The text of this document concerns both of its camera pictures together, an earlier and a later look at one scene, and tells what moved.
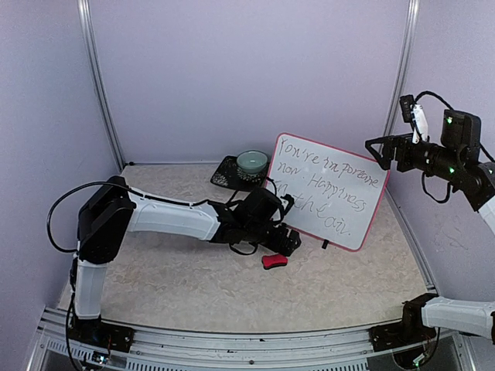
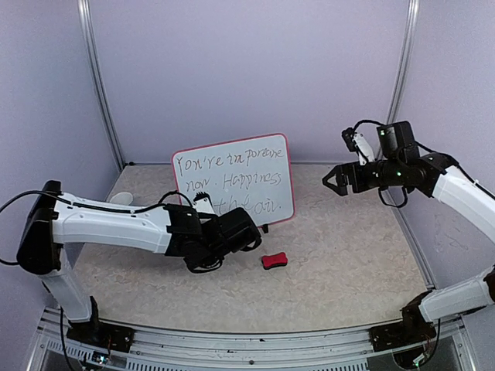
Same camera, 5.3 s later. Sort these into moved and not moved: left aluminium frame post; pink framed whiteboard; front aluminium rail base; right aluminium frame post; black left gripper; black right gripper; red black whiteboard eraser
Moved: black left gripper; pink framed whiteboard; black right gripper
Not moved: right aluminium frame post; red black whiteboard eraser; left aluminium frame post; front aluminium rail base
